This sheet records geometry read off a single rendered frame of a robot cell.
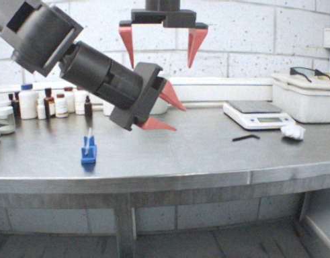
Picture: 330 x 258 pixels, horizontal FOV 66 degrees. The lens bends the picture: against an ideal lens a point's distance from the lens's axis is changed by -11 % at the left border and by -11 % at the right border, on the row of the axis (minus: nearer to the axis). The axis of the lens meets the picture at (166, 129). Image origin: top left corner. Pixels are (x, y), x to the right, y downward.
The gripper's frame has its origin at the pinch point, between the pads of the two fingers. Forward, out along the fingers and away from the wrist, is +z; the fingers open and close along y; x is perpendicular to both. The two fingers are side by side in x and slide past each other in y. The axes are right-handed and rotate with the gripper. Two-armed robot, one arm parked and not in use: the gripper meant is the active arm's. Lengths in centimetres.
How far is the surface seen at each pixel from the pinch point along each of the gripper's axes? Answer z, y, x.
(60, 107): -2, 12, -66
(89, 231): 42, 67, -84
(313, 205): 131, 2, -28
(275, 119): 48, -17, -18
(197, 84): 42, -21, -57
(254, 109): 45, -17, -26
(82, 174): -3.6, 18.6, -15.7
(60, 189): -6.6, 23.5, -16.3
